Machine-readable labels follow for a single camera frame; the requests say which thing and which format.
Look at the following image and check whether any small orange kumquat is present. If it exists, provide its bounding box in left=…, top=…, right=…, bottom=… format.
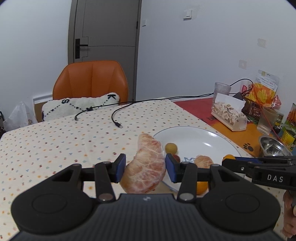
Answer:
left=223, top=154, right=236, bottom=161

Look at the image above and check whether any clear plastic bag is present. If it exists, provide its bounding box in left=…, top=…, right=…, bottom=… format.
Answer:
left=4, top=101, right=37, bottom=132

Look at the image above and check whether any red fruit in plate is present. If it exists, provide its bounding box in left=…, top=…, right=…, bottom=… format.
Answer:
left=173, top=154, right=181, bottom=163

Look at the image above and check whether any short peeled pomelo segment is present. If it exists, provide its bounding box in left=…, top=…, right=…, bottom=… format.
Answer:
left=194, top=155, right=213, bottom=169

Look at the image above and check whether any orange snack packet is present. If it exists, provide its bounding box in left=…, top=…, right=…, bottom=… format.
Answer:
left=247, top=83, right=281, bottom=108

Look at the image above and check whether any long peeled pomelo segment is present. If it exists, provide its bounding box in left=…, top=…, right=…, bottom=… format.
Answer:
left=120, top=133, right=166, bottom=194

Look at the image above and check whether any yellow tin can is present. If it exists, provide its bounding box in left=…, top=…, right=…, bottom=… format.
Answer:
left=281, top=128, right=295, bottom=151

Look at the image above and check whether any person's right hand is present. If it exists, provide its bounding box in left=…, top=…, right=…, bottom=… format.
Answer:
left=281, top=191, right=295, bottom=238

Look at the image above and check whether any white light switch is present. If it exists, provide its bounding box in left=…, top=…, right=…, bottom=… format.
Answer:
left=183, top=9, right=193, bottom=20

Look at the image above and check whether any black door handle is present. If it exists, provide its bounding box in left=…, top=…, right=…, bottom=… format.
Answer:
left=74, top=39, right=88, bottom=59

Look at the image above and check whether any floral tablecloth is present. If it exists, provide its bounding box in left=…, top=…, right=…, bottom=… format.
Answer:
left=1, top=100, right=212, bottom=240

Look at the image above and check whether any steel bowl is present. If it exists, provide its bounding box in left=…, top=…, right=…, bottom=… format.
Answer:
left=258, top=136, right=292, bottom=157

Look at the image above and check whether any clear drinking glass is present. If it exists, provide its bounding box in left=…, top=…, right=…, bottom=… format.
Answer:
left=212, top=82, right=231, bottom=104

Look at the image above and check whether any large orange front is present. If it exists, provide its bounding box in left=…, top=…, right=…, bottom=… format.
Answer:
left=196, top=182, right=208, bottom=195

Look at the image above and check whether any grey door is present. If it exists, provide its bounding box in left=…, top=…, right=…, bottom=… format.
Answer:
left=68, top=0, right=142, bottom=100

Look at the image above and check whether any brown longan in plate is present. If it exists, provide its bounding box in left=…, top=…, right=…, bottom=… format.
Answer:
left=165, top=143, right=178, bottom=155

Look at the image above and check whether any small clear cup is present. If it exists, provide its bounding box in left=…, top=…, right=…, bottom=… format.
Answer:
left=257, top=107, right=278, bottom=135

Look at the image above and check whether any cardboard box by wall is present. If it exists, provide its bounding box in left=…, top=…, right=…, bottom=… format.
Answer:
left=32, top=93, right=52, bottom=122

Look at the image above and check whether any nougat snack bag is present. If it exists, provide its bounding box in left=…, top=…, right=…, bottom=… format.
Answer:
left=211, top=93, right=247, bottom=132

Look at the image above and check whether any orange red placemat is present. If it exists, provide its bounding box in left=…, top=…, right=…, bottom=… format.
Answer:
left=175, top=97, right=263, bottom=157

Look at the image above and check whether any white oval plate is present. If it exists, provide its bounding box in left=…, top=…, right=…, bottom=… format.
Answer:
left=152, top=126, right=254, bottom=193

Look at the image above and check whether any white black cushion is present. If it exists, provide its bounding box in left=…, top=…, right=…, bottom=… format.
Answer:
left=42, top=92, right=120, bottom=121

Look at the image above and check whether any white wall socket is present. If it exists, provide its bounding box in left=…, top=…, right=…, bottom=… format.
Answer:
left=238, top=60, right=247, bottom=70

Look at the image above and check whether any orange leather chair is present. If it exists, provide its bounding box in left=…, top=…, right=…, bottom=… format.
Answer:
left=52, top=60, right=128, bottom=103

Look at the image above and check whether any black USB cable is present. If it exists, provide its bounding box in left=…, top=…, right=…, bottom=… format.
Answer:
left=111, top=78, right=254, bottom=129

